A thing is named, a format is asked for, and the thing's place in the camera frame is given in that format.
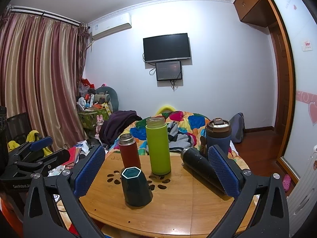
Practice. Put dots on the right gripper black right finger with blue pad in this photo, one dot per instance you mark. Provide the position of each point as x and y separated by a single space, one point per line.
270 217

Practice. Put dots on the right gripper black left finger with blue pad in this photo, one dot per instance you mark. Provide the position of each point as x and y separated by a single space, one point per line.
42 217

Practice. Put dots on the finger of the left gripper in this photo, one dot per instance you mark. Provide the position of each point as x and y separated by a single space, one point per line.
44 165
30 152

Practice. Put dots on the teal faceted ceramic cup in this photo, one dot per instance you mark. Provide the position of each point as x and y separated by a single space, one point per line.
137 192

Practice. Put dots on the black thermos lying down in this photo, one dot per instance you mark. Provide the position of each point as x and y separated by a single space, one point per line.
192 158

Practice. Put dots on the black office chair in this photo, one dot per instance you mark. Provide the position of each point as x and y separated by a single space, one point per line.
18 128

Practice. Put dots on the white radiator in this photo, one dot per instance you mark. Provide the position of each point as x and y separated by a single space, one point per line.
302 199

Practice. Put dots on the pink slipper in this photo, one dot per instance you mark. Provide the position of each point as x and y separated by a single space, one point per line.
286 182

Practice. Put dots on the green basket of clutter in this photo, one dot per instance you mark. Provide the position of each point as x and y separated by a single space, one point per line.
93 104

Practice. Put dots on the dark purple blanket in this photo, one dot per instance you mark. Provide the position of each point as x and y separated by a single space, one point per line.
115 125

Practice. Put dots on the red thermos bottle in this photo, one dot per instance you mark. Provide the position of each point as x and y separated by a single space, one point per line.
129 151

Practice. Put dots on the grey plush cushion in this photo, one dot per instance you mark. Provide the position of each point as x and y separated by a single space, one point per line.
113 96

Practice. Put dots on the striped pink gold curtain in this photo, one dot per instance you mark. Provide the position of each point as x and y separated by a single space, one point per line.
42 63

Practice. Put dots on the grey backpack on floor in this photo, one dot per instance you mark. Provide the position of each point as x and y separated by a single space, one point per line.
237 127

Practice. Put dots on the blue sleeved brown-lid tumbler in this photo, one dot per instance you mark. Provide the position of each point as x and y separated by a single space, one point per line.
217 132

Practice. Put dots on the lime green tall bottle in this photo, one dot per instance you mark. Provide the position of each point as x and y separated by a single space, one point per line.
158 145

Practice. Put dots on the grey clothing on bed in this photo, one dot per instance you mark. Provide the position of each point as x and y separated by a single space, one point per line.
178 141

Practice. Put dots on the colourful patchwork bed quilt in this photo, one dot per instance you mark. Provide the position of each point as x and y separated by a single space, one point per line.
189 123

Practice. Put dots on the small monitor under television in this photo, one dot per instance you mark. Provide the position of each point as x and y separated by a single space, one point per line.
168 71

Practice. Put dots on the white wall air conditioner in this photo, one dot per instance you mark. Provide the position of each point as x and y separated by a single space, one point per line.
111 26

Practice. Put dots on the wall mounted black television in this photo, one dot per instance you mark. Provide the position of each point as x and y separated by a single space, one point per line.
166 48

